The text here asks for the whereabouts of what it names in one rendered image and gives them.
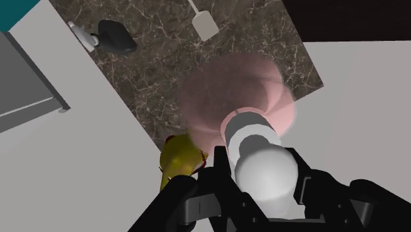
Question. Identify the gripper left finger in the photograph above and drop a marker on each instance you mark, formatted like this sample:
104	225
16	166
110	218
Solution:
179	199

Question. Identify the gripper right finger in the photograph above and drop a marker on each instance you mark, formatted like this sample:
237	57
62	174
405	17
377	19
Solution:
340	202

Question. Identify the white rounded cylinder shaker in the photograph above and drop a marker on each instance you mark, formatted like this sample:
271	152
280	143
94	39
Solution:
266	173

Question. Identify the yellow green figure red trim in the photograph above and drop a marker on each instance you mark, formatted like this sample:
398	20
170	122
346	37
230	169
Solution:
179	157

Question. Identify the pink translucent bowl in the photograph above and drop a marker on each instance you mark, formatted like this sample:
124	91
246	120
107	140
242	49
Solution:
224	86

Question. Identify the white spatula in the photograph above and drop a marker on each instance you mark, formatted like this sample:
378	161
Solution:
205	24

